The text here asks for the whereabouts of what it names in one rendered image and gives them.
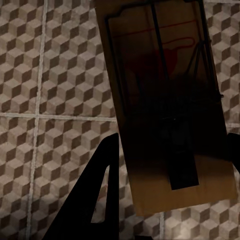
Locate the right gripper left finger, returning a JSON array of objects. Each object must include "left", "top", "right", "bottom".
[{"left": 42, "top": 133, "right": 119, "bottom": 240}]

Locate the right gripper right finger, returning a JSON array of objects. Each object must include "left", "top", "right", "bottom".
[{"left": 227, "top": 133, "right": 240, "bottom": 173}]

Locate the mousetrap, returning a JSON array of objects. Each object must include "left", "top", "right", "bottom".
[{"left": 93, "top": 0, "right": 239, "bottom": 217}]

